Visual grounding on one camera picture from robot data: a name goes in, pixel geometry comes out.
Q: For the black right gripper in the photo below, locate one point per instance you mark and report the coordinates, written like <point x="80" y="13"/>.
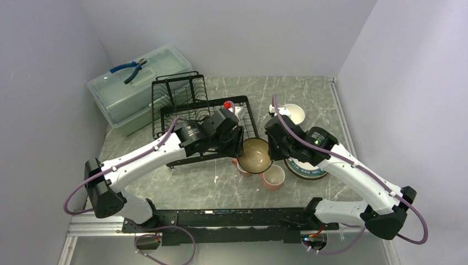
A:
<point x="274" y="154"/>

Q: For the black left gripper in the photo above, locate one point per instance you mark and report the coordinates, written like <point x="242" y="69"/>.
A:
<point x="236" y="149"/>

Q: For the dark blue tan bowl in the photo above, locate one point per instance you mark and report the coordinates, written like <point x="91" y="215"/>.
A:
<point x="254" y="157"/>

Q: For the black wire dish rack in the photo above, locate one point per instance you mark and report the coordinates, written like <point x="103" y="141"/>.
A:
<point x="184" y="95"/>

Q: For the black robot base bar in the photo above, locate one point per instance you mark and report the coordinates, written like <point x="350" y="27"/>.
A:
<point x="287" y="225"/>

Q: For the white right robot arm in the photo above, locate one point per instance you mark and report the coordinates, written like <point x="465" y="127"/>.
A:
<point x="380" y="211"/>

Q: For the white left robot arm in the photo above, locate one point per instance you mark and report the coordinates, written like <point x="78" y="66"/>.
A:
<point x="107" y="181"/>

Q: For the small pink mug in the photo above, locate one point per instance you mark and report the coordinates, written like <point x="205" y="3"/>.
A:
<point x="242" y="172"/>

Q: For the white ceramic bowl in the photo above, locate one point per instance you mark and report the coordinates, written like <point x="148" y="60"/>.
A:
<point x="297" y="113"/>

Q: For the large pink mug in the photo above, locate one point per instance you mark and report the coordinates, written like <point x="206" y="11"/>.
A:
<point x="273" y="178"/>

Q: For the green rimmed white plate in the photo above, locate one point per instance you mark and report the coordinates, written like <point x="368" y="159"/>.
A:
<point x="305" y="172"/>

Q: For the clear plastic storage box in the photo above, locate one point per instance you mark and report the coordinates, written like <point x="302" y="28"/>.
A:
<point x="127" y="106"/>

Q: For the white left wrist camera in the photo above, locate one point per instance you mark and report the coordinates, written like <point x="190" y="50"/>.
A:
<point x="239" y="111"/>

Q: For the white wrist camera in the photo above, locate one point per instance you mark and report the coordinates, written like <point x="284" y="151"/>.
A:
<point x="239" y="111"/>
<point x="272" y="110"/>

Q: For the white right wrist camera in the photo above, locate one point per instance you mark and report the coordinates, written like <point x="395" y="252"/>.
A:
<point x="272" y="110"/>

